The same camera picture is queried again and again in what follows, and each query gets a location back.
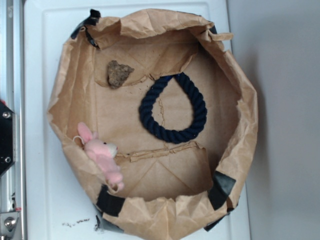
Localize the brown rough rock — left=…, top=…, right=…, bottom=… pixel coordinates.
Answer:
left=107, top=60, right=135, bottom=89

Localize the brown paper bag basin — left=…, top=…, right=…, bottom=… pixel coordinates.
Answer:
left=47, top=9, right=258, bottom=240

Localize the pink plush bunny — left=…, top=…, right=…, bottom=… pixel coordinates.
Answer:
left=75, top=122, right=125, bottom=191

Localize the white plastic tray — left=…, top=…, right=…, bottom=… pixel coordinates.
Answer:
left=22, top=1, right=252, bottom=240

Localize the dark blue rope ring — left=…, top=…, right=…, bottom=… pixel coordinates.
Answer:
left=139, top=71, right=208, bottom=144

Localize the black metal base plate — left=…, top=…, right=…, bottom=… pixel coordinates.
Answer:
left=0, top=100, right=15, bottom=177

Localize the aluminium frame rail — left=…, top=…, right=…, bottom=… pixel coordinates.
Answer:
left=0, top=0, right=28, bottom=240

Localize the silver metal corner bracket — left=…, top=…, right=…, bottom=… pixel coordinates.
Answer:
left=0, top=211, right=20, bottom=240

